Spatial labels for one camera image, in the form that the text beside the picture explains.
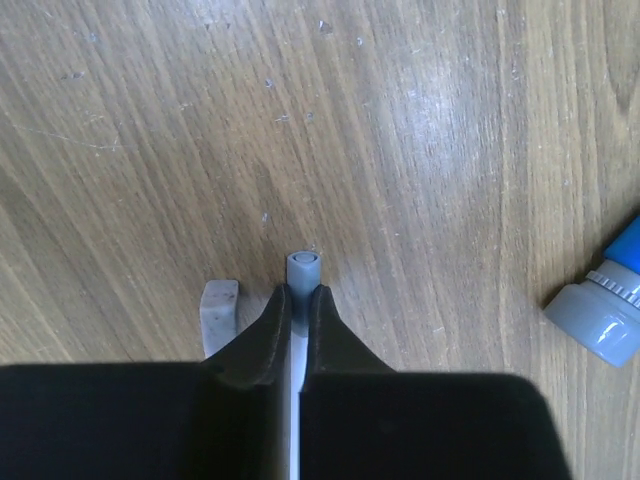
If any grey white eraser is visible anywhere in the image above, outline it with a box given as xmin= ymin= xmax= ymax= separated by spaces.
xmin=199 ymin=280 xmax=239 ymax=358

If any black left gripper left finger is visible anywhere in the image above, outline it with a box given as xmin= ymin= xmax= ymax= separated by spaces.
xmin=1 ymin=286 xmax=292 ymax=479

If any grey cap white marker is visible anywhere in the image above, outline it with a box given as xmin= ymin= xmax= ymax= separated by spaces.
xmin=286 ymin=251 xmax=322 ymax=479

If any grey glue stick blue cap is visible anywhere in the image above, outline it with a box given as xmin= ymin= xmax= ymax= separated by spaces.
xmin=544 ymin=219 xmax=639 ymax=367

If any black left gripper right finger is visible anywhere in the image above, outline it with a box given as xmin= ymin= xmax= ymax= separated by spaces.
xmin=300 ymin=286 xmax=571 ymax=479

